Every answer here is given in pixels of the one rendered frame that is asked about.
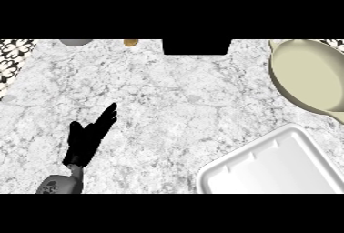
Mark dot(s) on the white tray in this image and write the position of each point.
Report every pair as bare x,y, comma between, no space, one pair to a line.
278,164

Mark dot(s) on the black appliance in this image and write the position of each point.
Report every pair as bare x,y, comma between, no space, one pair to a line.
197,46

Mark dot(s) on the cream pot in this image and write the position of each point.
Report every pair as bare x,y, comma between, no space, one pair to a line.
309,75

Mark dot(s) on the grey round object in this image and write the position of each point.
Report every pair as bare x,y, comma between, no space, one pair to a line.
76,42

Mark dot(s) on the brown round object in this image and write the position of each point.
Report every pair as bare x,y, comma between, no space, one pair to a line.
130,42

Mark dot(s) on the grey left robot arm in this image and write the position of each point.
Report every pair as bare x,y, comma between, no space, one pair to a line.
62,184

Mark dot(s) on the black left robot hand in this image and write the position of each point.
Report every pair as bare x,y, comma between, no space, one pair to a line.
87,136

